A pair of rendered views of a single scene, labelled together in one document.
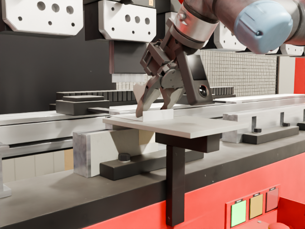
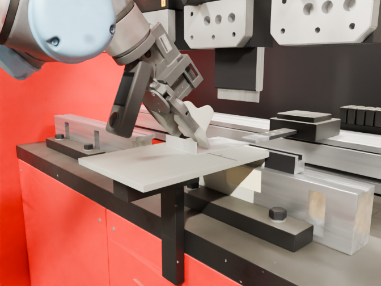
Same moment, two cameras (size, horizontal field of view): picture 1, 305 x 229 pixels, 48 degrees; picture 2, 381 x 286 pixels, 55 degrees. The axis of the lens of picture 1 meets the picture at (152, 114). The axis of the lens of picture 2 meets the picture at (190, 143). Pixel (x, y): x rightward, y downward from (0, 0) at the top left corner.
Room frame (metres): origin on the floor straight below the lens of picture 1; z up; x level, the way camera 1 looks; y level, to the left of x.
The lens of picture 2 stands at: (0.74, -0.63, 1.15)
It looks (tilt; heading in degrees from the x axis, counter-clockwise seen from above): 12 degrees down; 90
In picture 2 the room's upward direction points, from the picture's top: straight up
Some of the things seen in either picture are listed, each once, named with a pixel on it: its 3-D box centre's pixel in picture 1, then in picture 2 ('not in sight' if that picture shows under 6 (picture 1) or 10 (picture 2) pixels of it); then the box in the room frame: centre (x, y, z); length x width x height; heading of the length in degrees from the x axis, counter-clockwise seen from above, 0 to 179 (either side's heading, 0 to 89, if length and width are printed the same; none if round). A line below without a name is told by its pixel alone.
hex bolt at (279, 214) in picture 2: not in sight; (277, 214); (0.88, -0.08, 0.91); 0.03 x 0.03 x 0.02
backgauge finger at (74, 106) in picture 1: (96, 106); (286, 127); (0.95, 0.16, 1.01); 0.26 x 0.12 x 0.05; 42
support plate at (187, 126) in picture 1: (172, 122); (177, 157); (0.72, -0.04, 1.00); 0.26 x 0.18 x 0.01; 42
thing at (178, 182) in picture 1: (184, 177); (159, 227); (0.69, -0.07, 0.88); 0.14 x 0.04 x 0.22; 42
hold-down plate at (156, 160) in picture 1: (156, 160); (230, 209); (0.81, -0.01, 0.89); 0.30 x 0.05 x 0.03; 132
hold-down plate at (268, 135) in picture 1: (272, 133); not in sight; (1.20, -0.43, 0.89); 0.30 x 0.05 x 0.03; 132
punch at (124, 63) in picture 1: (128, 62); (237, 74); (0.83, 0.06, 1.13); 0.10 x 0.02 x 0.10; 132
